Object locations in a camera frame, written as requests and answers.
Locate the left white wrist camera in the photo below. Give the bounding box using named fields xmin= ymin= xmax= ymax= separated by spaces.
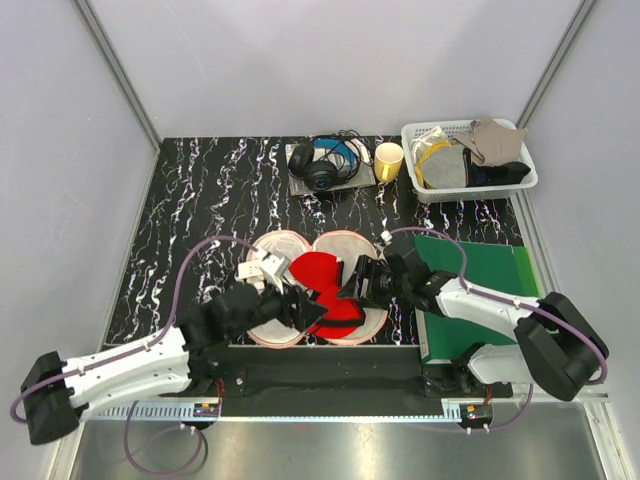
xmin=235 ymin=249 xmax=290 ymax=293

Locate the yellow mug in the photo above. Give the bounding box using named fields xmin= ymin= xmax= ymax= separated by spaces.
xmin=374 ymin=142 xmax=404 ymax=183

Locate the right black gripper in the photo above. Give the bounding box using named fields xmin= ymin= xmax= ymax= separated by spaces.
xmin=335 ymin=254 xmax=411 ymax=311

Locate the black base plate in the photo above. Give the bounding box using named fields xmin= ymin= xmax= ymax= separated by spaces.
xmin=204 ymin=346 xmax=512 ymax=421

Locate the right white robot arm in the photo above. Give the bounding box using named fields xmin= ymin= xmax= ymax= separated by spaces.
xmin=337 ymin=252 xmax=608 ymax=401

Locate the black over-ear headphones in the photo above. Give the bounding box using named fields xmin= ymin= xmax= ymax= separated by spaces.
xmin=288 ymin=130 xmax=371 ymax=193

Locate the beige cloth in basket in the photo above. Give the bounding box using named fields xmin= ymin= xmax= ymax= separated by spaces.
xmin=454 ymin=117 xmax=528 ymax=167

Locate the red bra with black straps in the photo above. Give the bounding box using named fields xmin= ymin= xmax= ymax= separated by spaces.
xmin=289 ymin=251 xmax=366 ymax=340

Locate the yellow cloth in basket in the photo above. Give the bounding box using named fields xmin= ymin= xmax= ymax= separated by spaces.
xmin=409 ymin=139 xmax=452 ymax=188

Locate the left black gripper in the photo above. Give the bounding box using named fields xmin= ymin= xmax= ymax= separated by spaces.
xmin=228 ymin=275 xmax=328 ymax=339

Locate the purple cable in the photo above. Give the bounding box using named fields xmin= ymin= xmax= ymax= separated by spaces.
xmin=392 ymin=227 xmax=610 ymax=434
xmin=9 ymin=234 xmax=259 ymax=474

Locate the grey cloth in basket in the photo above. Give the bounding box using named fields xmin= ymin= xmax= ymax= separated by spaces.
xmin=419 ymin=145 xmax=468 ymax=189

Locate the black cloth in basket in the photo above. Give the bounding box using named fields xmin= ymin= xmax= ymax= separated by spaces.
xmin=467 ymin=161 xmax=531 ymax=187

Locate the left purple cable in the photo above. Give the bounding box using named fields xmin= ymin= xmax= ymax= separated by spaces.
xmin=9 ymin=234 xmax=259 ymax=474

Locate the green binder folder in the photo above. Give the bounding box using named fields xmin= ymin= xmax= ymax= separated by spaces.
xmin=413 ymin=236 xmax=540 ymax=364

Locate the white packet in basket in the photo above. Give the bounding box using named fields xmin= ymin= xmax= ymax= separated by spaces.
xmin=410 ymin=125 xmax=449 ymax=156

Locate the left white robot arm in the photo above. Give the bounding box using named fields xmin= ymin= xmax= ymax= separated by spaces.
xmin=10 ymin=284 xmax=328 ymax=446

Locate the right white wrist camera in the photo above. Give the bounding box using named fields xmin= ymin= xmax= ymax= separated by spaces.
xmin=378 ymin=230 xmax=393 ymax=247

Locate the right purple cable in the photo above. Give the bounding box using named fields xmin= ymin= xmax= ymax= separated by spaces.
xmin=392 ymin=227 xmax=610 ymax=434

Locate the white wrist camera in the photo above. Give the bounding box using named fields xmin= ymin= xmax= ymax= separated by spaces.
xmin=378 ymin=230 xmax=393 ymax=247
xmin=235 ymin=249 xmax=290 ymax=293

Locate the grey book under headphones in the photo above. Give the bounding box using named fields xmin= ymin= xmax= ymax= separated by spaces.
xmin=285 ymin=140 xmax=376 ymax=196

